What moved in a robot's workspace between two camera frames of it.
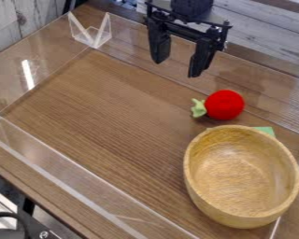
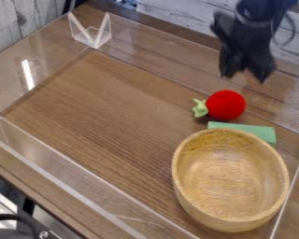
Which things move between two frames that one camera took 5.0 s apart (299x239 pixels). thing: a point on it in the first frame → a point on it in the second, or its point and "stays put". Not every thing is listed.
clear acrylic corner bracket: [92, 36] stays put
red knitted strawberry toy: [222, 105] stays put
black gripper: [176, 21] → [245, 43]
